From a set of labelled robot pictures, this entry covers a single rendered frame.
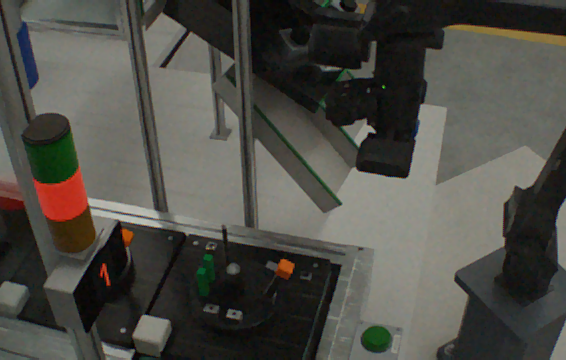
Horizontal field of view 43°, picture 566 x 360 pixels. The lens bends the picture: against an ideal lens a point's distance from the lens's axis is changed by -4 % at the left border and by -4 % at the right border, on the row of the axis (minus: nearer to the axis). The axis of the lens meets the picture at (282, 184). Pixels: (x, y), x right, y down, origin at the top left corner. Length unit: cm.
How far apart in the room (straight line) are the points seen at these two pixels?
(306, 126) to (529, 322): 52
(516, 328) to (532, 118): 233
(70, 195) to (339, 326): 51
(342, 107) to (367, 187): 65
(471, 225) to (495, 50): 236
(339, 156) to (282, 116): 13
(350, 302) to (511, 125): 217
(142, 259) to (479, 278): 53
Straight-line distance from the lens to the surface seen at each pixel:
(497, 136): 314
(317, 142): 129
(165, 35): 201
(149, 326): 109
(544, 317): 105
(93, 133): 168
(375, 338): 109
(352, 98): 87
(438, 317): 127
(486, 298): 105
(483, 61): 363
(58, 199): 78
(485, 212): 147
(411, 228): 141
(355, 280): 118
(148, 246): 123
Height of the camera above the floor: 184
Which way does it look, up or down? 41 degrees down
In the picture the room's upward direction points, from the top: 1 degrees counter-clockwise
